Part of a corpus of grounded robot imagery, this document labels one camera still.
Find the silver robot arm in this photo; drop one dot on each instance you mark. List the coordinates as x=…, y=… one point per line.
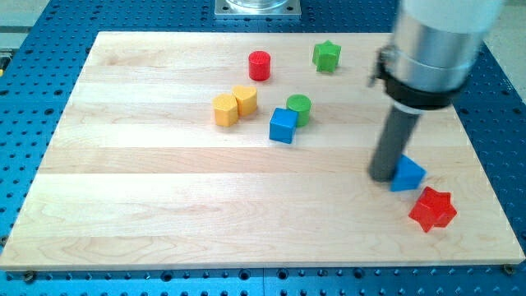
x=432, y=48

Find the blue cube block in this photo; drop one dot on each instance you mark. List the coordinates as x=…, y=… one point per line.
x=283, y=125

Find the blue triangle block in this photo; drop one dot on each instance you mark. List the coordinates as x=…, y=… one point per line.
x=407, y=176

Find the yellow heart block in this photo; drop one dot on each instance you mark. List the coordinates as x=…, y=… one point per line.
x=246, y=96

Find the yellow pentagon block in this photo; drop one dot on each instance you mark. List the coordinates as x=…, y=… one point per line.
x=225, y=110

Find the green cylinder block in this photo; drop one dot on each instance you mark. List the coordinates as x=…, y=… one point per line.
x=302, y=105

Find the wooden board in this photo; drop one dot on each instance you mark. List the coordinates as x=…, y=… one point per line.
x=139, y=176

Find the red cylinder block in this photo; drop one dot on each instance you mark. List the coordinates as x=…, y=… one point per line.
x=259, y=65

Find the green star block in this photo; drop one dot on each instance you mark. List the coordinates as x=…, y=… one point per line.
x=326, y=56

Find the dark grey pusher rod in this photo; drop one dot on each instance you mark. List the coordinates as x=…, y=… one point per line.
x=397, y=130

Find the red star block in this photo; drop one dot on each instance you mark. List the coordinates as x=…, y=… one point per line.
x=433, y=209

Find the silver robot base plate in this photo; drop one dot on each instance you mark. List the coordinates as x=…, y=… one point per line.
x=257, y=9

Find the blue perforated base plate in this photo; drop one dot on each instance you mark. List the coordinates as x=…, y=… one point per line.
x=41, y=75

